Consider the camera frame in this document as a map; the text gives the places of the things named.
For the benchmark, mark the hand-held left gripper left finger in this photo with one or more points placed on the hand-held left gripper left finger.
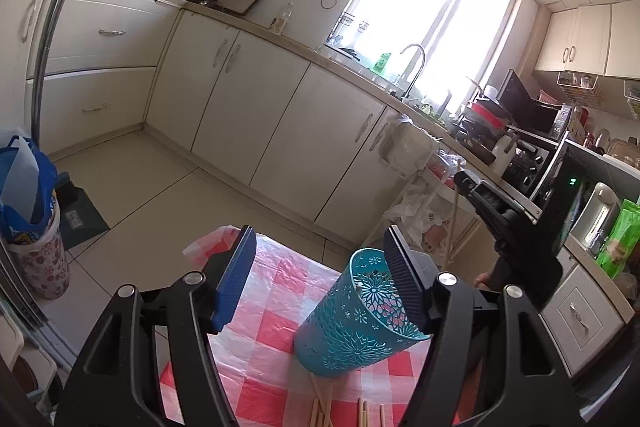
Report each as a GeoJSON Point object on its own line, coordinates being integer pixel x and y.
{"type": "Point", "coordinates": [235, 277]}

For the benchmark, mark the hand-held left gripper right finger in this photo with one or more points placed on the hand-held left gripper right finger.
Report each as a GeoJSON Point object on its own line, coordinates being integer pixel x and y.
{"type": "Point", "coordinates": [405, 277]}

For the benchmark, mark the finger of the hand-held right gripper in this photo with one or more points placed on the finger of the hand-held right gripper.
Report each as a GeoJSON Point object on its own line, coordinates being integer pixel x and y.
{"type": "Point", "coordinates": [467, 183]}

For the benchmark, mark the teal perforated utensil holder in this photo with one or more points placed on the teal perforated utensil holder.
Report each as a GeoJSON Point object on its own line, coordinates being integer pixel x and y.
{"type": "Point", "coordinates": [345, 332]}

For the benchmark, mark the pile of wooden chopsticks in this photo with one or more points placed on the pile of wooden chopsticks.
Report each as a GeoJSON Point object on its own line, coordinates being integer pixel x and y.
{"type": "Point", "coordinates": [320, 409]}

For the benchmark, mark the white rolling cart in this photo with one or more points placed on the white rolling cart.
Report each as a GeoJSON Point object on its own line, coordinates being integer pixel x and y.
{"type": "Point", "coordinates": [435, 212]}

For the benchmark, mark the white jug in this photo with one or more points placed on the white jug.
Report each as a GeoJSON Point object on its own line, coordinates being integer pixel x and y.
{"type": "Point", "coordinates": [502, 154]}

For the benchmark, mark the red checkered plastic tablecloth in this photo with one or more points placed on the red checkered plastic tablecloth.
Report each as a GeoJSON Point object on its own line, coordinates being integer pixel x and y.
{"type": "Point", "coordinates": [280, 307]}

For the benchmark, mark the stack of pots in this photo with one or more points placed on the stack of pots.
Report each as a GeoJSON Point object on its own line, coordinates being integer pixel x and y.
{"type": "Point", "coordinates": [482, 117]}

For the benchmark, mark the white hanging plastic bag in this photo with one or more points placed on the white hanging plastic bag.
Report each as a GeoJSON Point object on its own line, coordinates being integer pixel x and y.
{"type": "Point", "coordinates": [407, 147]}

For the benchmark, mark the black toaster oven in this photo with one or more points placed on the black toaster oven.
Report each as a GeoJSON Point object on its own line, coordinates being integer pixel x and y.
{"type": "Point", "coordinates": [535, 162]}

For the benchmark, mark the silver toaster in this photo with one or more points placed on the silver toaster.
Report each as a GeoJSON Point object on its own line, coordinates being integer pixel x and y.
{"type": "Point", "coordinates": [597, 217]}

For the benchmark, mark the green packet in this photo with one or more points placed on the green packet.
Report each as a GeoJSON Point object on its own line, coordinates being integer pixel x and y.
{"type": "Point", "coordinates": [620, 242]}

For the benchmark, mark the black microwave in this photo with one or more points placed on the black microwave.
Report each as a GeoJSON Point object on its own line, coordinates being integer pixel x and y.
{"type": "Point", "coordinates": [530, 104]}

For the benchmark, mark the chrome sink faucet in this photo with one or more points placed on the chrome sink faucet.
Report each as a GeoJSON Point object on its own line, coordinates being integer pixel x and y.
{"type": "Point", "coordinates": [422, 57]}

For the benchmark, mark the green dish soap bottle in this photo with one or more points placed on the green dish soap bottle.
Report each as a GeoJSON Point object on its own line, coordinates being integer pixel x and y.
{"type": "Point", "coordinates": [380, 64]}

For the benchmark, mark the kitchen window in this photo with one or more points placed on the kitchen window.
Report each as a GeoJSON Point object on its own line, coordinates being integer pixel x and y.
{"type": "Point", "coordinates": [440, 22]}

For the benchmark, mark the dark dustpan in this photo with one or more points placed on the dark dustpan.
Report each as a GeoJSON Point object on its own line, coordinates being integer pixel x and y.
{"type": "Point", "coordinates": [82, 217]}

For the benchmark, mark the white base cabinets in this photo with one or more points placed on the white base cabinets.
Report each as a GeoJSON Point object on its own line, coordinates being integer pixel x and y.
{"type": "Point", "coordinates": [300, 122]}

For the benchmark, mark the floral trash bin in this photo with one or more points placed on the floral trash bin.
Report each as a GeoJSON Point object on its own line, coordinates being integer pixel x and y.
{"type": "Point", "coordinates": [45, 262]}

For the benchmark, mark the beige countertop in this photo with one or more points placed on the beige countertop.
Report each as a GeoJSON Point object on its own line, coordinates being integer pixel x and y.
{"type": "Point", "coordinates": [295, 44]}

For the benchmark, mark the clear plastic bottle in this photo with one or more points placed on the clear plastic bottle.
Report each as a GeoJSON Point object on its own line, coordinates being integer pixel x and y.
{"type": "Point", "coordinates": [281, 22]}

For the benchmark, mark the white drawer cabinet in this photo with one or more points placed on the white drawer cabinet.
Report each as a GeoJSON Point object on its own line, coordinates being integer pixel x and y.
{"type": "Point", "coordinates": [100, 57]}

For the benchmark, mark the white wall cabinet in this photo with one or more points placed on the white wall cabinet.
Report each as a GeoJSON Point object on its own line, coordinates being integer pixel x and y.
{"type": "Point", "coordinates": [585, 37]}

